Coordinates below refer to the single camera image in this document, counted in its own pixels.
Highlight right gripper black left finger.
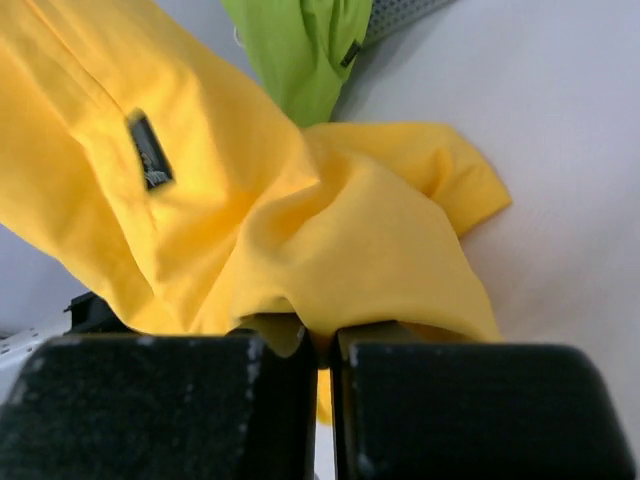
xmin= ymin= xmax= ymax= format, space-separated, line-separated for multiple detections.
xmin=1 ymin=328 xmax=316 ymax=479

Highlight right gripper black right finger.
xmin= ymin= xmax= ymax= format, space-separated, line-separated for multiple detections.
xmin=330 ymin=322 xmax=635 ymax=479

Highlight yellow shorts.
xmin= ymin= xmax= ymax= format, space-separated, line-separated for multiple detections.
xmin=0 ymin=0 xmax=513 ymax=426

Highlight lime green shorts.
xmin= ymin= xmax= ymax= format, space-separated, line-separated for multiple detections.
xmin=222 ymin=0 xmax=373 ymax=127

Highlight white plastic bin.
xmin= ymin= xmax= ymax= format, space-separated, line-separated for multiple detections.
xmin=363 ymin=0 xmax=453 ymax=49

